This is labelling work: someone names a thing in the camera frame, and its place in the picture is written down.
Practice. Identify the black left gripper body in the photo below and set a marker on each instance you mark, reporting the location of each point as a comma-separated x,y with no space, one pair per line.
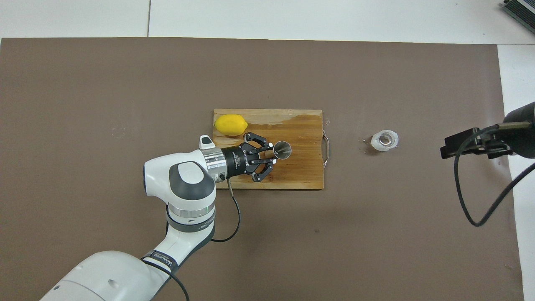
238,161

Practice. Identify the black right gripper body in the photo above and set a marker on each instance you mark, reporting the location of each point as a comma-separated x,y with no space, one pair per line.
524,138

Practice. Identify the steel double jigger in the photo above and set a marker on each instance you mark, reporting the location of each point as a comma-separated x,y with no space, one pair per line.
283,149

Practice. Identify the clear plastic cup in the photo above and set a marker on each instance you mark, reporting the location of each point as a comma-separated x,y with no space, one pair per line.
384,141

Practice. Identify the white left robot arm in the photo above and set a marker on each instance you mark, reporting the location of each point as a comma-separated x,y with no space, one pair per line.
184,179

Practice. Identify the yellow lemon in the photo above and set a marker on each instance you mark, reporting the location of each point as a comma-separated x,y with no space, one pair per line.
230,125

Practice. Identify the wooden cutting board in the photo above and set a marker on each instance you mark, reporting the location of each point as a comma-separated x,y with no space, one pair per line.
301,167

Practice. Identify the grey ribbed metal device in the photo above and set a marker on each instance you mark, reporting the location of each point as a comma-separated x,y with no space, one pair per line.
522,8

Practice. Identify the brown paper table mat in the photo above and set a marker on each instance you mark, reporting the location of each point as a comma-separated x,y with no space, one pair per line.
83,83

